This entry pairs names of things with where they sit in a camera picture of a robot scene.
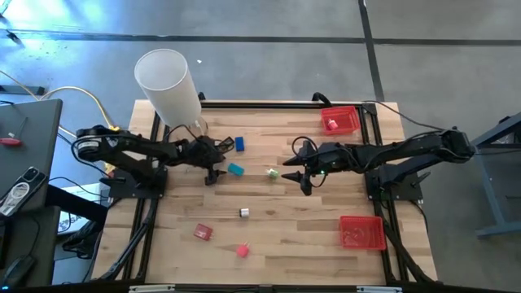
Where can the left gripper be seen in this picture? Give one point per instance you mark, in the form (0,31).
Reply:
(203,152)

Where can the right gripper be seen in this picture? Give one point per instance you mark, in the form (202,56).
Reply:
(335,158)

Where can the black box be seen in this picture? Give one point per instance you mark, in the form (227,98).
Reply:
(228,145)

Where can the teal box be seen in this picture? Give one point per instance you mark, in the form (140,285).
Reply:
(236,169)

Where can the blue box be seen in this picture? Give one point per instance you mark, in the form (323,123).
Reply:
(239,144)

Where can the green white charger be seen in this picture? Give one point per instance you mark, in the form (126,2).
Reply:
(273,174)

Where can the small pink white charger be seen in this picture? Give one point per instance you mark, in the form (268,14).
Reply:
(332,125)

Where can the small white metal object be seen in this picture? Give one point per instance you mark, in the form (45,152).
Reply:
(244,212)

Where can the dark red charger block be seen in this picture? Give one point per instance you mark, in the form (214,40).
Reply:
(202,231)

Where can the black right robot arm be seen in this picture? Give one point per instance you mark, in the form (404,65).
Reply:
(415,146)

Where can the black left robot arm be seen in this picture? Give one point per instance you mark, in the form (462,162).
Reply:
(134,144)

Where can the red plastic basket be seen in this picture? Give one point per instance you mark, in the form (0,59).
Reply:
(362,233)
(350,122)

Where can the white table lamp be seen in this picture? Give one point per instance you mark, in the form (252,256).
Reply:
(167,89)

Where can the pink two-port charger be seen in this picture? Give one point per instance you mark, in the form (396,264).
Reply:
(243,251)

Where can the white printed box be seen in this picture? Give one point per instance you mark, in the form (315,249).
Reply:
(71,221)

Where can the dark grey desk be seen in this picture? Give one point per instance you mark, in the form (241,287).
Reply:
(36,134)

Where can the smartphone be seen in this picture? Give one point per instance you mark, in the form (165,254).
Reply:
(20,191)

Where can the black floor bar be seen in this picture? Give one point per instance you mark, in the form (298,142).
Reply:
(24,89)

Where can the red screwdriver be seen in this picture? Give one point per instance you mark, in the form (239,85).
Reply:
(10,142)

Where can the black computer mouse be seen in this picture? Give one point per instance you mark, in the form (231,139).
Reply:
(18,270)

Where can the black table frame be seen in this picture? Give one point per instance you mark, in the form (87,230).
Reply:
(285,105)

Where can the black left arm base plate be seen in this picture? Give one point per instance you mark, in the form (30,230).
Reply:
(122,189)

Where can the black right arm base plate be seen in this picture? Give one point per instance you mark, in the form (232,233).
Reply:
(407,191)

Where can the white frame bracket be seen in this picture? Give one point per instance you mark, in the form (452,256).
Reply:
(152,288)
(378,289)

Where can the blue-grey table frame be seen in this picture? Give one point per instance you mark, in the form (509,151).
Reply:
(494,203)

